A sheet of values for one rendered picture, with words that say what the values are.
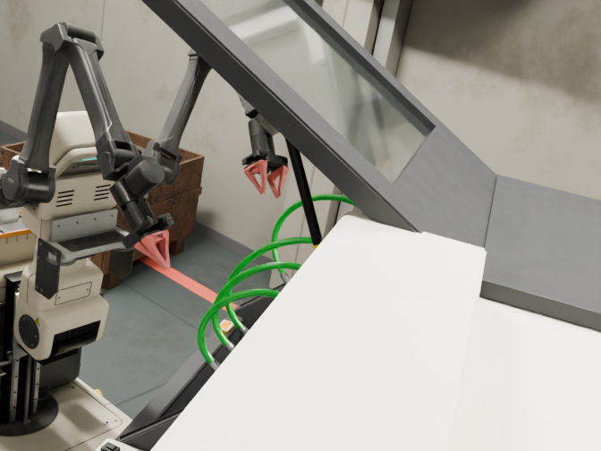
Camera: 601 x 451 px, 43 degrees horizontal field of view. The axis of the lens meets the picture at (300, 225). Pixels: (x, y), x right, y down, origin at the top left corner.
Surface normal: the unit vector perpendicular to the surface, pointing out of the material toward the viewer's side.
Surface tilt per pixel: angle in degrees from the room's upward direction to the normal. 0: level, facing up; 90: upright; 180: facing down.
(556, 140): 90
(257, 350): 0
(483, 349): 0
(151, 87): 90
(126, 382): 0
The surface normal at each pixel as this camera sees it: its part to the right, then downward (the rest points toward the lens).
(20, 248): 0.76, 0.39
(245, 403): 0.18, -0.92
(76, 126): 0.66, -0.44
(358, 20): -0.61, 0.17
